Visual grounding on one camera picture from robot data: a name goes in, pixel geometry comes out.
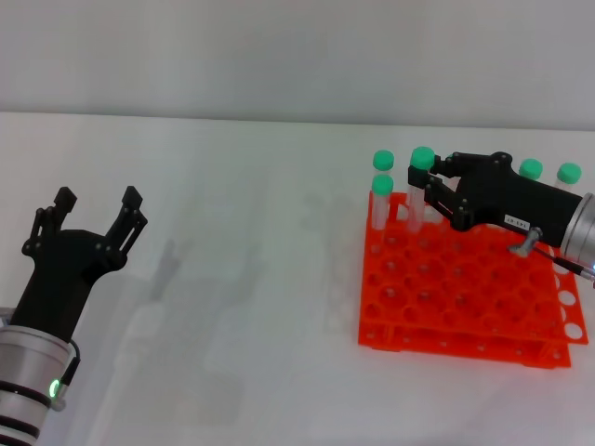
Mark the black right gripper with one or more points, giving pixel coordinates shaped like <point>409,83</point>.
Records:
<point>502,195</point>

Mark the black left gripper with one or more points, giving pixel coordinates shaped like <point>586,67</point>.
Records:
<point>60,269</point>

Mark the clear test tube green cap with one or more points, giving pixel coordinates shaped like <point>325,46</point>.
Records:
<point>530,169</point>
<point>382,184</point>
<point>422,158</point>
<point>569,173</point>
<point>383,159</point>

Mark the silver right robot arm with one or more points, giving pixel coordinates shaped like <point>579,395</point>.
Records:
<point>583,232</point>

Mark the orange test tube rack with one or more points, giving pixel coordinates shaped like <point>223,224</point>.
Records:
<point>465,297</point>

